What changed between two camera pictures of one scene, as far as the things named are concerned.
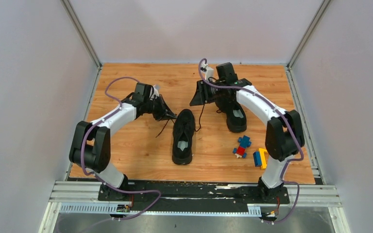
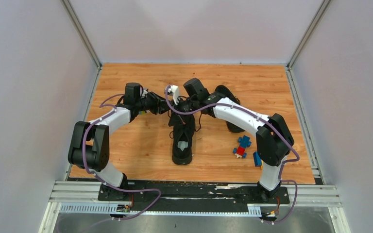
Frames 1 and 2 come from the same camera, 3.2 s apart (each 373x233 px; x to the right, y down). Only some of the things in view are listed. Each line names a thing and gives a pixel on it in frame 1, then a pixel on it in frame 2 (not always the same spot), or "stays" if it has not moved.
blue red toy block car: (245, 142) stays
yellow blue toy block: (260, 158) stays
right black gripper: (202, 96) → (178, 107)
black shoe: (183, 128) stays
